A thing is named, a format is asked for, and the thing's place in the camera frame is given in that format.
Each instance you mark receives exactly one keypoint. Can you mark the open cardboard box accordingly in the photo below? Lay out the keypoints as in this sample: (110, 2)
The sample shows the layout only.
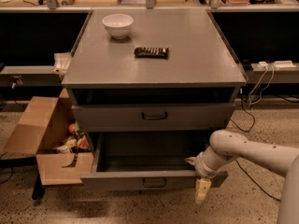
(43, 126)

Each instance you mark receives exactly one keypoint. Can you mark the grey drawer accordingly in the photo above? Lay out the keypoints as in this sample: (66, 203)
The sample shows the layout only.
(145, 160)
(158, 117)

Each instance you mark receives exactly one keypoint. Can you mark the white power strip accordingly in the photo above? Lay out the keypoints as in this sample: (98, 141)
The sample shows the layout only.
(284, 64)

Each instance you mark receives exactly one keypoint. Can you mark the grey drawer cabinet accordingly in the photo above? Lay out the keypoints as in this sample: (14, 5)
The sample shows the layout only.
(199, 69)

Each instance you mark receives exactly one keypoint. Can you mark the grey top drawer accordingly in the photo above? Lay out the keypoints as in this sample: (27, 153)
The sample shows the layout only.
(158, 117)

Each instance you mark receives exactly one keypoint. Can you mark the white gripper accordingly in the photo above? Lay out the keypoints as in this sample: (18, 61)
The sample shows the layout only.
(203, 168)

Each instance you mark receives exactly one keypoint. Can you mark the white ceramic bowl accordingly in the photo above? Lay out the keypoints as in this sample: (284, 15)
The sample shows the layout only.
(118, 25)

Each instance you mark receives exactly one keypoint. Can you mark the dark snack bar wrapper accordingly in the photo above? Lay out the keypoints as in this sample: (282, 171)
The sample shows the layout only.
(151, 52)

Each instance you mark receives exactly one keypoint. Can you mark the colourful items in box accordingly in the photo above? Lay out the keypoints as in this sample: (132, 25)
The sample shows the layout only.
(75, 142)

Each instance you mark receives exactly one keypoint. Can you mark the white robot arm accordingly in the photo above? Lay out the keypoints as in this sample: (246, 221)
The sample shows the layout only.
(225, 147)

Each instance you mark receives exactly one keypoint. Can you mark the white power adapter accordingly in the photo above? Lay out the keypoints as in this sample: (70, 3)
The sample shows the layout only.
(263, 64)

